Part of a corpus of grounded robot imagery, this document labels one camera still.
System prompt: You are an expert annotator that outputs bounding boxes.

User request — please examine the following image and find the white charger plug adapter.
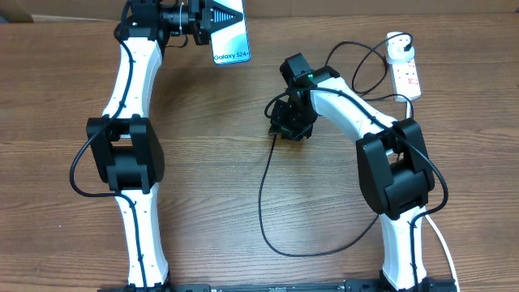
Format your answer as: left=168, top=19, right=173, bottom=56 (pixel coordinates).
left=386, top=33, right=415, bottom=64

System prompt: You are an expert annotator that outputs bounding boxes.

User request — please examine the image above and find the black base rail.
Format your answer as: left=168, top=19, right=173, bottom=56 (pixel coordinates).
left=98, top=277, right=458, bottom=292

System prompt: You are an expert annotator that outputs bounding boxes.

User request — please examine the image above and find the brown cardboard backdrop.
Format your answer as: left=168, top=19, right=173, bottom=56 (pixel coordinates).
left=1, top=0, right=518, bottom=23

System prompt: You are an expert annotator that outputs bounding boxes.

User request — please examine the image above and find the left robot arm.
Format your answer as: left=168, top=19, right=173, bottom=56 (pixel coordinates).
left=86, top=1, right=251, bottom=291

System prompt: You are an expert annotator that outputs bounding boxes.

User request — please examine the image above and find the black USB charging cable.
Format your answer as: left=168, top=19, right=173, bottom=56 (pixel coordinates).
left=258, top=32, right=420, bottom=259

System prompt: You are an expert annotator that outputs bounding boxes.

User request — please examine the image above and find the white power strip cord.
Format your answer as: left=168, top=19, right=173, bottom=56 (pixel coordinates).
left=405, top=99, right=461, bottom=292

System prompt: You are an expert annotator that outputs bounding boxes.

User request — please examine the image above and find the blue Galaxy smartphone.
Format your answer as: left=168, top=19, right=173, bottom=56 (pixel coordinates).
left=211, top=0, right=251, bottom=65

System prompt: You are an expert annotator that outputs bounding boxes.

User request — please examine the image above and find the white power strip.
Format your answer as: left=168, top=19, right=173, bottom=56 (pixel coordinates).
left=386, top=32, right=421, bottom=102

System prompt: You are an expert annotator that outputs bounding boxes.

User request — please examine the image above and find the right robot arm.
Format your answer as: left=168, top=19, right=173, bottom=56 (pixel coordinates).
left=265, top=54, right=439, bottom=291

